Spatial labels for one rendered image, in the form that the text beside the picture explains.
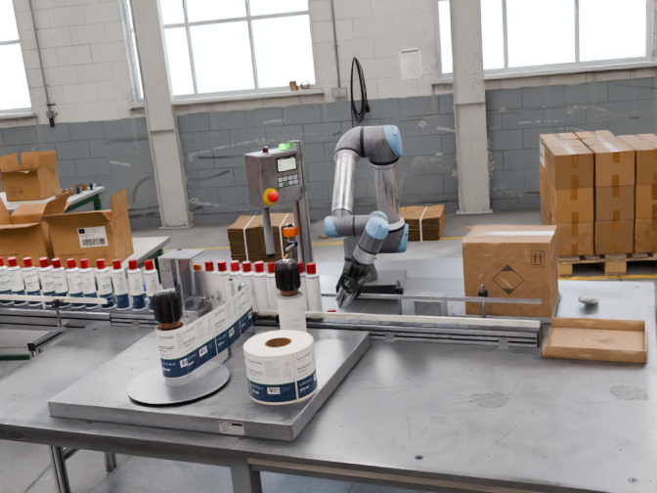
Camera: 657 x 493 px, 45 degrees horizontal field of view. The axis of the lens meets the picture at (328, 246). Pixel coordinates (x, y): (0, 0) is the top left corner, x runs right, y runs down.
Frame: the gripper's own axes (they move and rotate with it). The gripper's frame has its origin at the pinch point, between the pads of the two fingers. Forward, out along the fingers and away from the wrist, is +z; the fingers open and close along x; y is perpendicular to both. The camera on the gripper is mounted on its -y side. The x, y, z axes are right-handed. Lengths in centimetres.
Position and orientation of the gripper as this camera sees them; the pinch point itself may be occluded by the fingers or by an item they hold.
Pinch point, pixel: (341, 304)
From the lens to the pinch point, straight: 284.1
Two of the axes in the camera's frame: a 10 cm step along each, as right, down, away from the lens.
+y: -3.5, 2.7, -9.0
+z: -3.8, 8.3, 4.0
